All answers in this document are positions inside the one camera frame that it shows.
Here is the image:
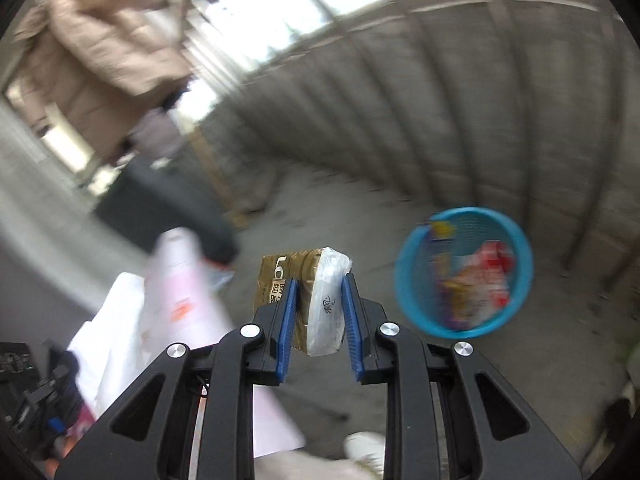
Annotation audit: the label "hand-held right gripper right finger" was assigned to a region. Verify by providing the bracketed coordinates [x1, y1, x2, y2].
[340, 272, 581, 480]

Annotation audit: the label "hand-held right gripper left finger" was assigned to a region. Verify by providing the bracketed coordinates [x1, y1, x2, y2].
[52, 280, 301, 480]

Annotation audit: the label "clear white plastic wrapper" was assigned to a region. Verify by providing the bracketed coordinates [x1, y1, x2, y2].
[306, 246, 354, 357]

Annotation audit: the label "brown paper packet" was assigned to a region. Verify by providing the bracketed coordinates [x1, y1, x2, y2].
[252, 247, 326, 353]

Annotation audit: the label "blue mesh wastebasket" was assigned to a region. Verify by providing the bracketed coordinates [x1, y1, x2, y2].
[393, 206, 535, 338]

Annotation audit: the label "yellow and purple packet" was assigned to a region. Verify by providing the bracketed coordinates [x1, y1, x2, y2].
[427, 220, 459, 332]

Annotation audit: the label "person's white shoe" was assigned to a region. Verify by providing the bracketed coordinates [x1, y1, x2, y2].
[344, 431, 387, 472]

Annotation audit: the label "white printed plastic bag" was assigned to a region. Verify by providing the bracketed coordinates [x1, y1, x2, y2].
[67, 227, 307, 461]

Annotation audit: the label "person's grey trouser leg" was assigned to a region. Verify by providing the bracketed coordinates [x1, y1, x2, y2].
[255, 452, 387, 480]

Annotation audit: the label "red and white packet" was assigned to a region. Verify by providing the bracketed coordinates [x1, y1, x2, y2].
[452, 240, 516, 326]

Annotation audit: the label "black plastic bin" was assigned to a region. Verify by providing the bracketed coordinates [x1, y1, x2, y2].
[95, 160, 238, 263]

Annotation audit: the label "grey pink hanging cloth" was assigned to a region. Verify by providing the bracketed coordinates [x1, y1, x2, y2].
[132, 107, 184, 159]

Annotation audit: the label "metal railing bars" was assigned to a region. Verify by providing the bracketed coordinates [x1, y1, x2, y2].
[190, 0, 640, 281]

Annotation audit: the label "dark blurred equipment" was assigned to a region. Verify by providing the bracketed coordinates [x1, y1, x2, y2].
[0, 342, 83, 433]

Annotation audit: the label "black bundle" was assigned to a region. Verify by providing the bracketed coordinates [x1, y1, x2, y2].
[602, 397, 637, 442]

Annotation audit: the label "beige hanging jacket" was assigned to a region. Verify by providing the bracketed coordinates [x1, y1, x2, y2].
[14, 0, 197, 162]

